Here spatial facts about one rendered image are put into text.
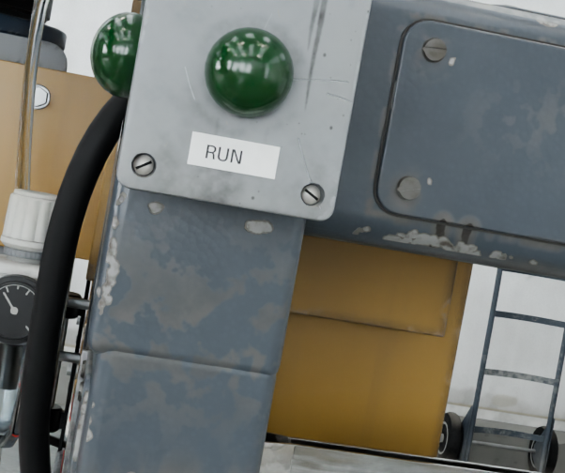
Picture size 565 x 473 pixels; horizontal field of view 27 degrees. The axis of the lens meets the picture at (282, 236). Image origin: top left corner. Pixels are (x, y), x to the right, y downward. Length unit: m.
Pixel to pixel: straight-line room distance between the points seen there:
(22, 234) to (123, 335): 0.22
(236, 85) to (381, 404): 0.42
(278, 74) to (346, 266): 0.33
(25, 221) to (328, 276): 0.18
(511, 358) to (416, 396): 5.27
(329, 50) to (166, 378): 0.14
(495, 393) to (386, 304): 5.35
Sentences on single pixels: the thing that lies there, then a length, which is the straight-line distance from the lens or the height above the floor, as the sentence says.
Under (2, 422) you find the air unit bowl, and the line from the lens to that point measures 0.67.
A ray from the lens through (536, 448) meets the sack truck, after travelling 6.00.
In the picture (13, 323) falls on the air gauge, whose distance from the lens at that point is 0.65.
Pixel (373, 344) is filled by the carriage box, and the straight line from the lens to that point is 0.77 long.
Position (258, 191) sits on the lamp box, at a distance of 0.40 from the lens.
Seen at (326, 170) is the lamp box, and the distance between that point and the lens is 0.40.
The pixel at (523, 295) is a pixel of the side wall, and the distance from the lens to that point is 6.02.
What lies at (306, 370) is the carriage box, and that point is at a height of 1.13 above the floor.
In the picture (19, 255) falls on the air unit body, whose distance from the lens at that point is 0.66.
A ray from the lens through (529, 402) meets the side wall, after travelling 6.12.
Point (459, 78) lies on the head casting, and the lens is 0.47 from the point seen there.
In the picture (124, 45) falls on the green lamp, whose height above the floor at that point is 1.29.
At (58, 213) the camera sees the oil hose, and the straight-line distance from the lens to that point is 0.46.
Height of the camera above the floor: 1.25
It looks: 3 degrees down
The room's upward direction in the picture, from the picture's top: 10 degrees clockwise
